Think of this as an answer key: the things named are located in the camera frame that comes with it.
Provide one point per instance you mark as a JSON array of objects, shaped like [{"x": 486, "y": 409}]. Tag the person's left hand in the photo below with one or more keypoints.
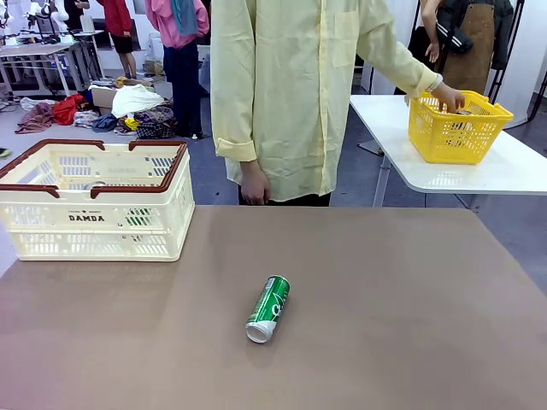
[{"x": 448, "y": 97}]

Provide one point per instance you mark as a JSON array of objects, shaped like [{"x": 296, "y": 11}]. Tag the person's right hand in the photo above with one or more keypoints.
[{"x": 255, "y": 188}]

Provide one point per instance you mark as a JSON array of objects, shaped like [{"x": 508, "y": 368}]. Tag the person's left forearm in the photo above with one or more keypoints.
[{"x": 401, "y": 64}]

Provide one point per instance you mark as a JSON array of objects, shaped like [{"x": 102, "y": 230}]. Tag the person's right forearm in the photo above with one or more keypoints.
[{"x": 250, "y": 165}]

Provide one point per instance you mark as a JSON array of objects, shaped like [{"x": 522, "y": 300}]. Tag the yellow plastic basket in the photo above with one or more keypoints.
[{"x": 453, "y": 141}]

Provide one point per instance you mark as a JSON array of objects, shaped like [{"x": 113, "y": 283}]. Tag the cream plastic shopping basket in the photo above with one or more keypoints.
[{"x": 42, "y": 252}]

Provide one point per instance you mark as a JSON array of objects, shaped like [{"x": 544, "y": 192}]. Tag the white wrist watch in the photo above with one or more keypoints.
[{"x": 436, "y": 82}]

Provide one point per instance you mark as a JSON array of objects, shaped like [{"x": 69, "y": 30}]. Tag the brown apron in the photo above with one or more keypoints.
[{"x": 470, "y": 51}]

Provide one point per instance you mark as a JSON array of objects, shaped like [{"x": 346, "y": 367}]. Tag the black-clothed figure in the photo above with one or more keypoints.
[{"x": 416, "y": 47}]

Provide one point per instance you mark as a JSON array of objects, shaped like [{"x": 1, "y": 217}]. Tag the black striped jacket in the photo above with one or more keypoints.
[{"x": 453, "y": 30}]

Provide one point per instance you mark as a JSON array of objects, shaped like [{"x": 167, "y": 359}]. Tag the dark grey hanging jacket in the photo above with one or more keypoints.
[{"x": 504, "y": 38}]

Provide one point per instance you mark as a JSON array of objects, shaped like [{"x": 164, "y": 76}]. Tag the person in yellow shirt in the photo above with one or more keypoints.
[{"x": 290, "y": 107}]

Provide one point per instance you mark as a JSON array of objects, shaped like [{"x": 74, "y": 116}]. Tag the white side table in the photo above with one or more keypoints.
[{"x": 491, "y": 175}]

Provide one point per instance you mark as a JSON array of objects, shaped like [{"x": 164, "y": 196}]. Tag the dark patterned cloth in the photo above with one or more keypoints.
[{"x": 154, "y": 124}]

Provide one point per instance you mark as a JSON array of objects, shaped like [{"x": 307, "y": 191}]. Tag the white cloth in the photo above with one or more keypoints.
[{"x": 137, "y": 100}]

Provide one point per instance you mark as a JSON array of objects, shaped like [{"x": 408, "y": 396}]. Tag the blue cloth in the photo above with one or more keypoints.
[{"x": 104, "y": 124}]

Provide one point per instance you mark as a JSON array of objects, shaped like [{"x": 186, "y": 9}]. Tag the cardboard box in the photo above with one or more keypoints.
[{"x": 100, "y": 96}]

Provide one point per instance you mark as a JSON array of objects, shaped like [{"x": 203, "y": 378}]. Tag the teal scarf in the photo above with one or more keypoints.
[{"x": 186, "y": 17}]

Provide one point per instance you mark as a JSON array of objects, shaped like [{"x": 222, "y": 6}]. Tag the person in pink jacket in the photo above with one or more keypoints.
[{"x": 162, "y": 25}]

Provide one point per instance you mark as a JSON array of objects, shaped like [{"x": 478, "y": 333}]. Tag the red cloth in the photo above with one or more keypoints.
[{"x": 66, "y": 111}]

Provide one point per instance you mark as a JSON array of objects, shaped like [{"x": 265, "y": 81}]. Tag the person in red top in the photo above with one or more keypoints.
[{"x": 117, "y": 17}]

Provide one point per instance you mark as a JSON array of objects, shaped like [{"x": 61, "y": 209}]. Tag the pink patterned cloth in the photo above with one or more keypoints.
[{"x": 36, "y": 117}]

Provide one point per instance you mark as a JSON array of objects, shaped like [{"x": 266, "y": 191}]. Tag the grey desk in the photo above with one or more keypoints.
[{"x": 34, "y": 50}]

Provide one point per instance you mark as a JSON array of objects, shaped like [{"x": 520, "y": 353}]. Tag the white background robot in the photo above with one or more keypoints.
[{"x": 57, "y": 13}]

